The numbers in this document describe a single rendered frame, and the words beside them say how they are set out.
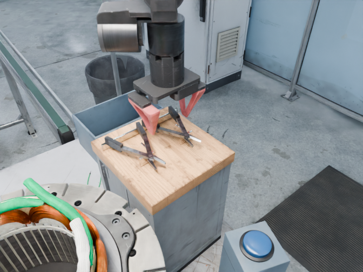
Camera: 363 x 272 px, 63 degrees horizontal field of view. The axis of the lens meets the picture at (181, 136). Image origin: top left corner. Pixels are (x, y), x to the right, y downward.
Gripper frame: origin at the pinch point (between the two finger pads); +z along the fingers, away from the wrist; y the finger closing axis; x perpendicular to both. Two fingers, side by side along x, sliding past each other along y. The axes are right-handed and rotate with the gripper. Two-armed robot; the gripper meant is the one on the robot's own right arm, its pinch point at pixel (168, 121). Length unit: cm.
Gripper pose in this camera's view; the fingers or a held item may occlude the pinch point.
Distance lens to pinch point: 57.1
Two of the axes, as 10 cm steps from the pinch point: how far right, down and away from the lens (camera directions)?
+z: -0.1, 7.5, 6.6
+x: 6.5, 5.0, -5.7
